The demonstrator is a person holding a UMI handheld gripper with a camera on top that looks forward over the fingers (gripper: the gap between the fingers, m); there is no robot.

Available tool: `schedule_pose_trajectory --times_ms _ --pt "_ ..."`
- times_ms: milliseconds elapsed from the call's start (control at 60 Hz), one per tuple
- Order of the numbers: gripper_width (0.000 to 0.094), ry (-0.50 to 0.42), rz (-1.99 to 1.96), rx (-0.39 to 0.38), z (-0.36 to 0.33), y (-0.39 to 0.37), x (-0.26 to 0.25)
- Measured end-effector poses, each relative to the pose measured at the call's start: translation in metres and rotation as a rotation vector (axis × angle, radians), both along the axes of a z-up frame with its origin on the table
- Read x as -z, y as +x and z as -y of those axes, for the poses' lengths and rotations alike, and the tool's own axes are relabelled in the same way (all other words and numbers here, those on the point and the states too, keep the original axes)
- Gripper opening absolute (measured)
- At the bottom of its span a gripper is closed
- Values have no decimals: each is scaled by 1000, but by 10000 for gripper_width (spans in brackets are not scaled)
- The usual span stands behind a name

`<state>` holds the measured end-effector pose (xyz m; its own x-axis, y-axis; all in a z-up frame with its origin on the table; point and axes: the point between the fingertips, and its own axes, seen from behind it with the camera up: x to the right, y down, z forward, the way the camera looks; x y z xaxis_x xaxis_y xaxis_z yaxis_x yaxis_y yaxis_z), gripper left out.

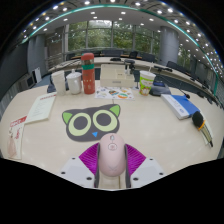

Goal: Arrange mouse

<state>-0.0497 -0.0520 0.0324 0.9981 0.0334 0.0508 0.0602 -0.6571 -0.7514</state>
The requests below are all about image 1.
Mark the colourful sticker sheet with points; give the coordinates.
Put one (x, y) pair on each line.
(114, 93)

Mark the dark office chairs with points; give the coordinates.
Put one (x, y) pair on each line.
(148, 57)

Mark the black handheld microphone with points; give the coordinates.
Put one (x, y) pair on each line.
(198, 119)

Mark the blue and white book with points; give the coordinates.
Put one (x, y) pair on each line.
(181, 105)

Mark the white printed booklet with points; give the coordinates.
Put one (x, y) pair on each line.
(41, 107)

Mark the curved wooden conference desk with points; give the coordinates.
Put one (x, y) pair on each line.
(100, 60)

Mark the red drink bottle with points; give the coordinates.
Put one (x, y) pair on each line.
(88, 76)

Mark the pink computer mouse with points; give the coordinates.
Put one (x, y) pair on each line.
(112, 155)

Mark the white cardboard box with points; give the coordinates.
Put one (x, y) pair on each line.
(116, 76)

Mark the cat face mouse pad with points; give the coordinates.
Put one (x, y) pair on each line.
(90, 122)

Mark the stacked white paper cups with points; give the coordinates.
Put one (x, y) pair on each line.
(59, 83)

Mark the dark conference microphone base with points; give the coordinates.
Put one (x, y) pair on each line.
(160, 90)
(50, 88)

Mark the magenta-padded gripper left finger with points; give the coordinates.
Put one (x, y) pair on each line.
(88, 158)

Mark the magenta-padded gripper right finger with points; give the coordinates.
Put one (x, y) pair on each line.
(136, 159)

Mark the white lidded mug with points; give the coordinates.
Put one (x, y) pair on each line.
(74, 84)

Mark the green printed paper cup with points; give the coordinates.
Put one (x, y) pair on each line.
(146, 84)

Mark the ceiling lights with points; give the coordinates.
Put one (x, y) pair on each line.
(123, 12)

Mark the red and white magazine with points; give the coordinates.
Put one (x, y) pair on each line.
(16, 136)

